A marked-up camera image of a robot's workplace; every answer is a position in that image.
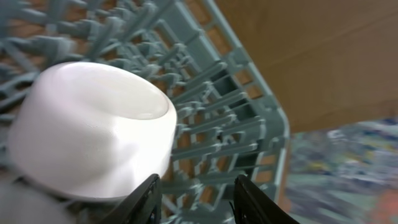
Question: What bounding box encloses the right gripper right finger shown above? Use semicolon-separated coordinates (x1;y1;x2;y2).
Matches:
233;174;299;224

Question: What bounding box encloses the grey bowl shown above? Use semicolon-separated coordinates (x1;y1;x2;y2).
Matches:
7;62;177;201

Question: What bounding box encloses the grey dish rack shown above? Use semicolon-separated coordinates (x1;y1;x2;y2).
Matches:
1;1;289;223

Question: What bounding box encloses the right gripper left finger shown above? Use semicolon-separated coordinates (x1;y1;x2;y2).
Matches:
99;174;162;224

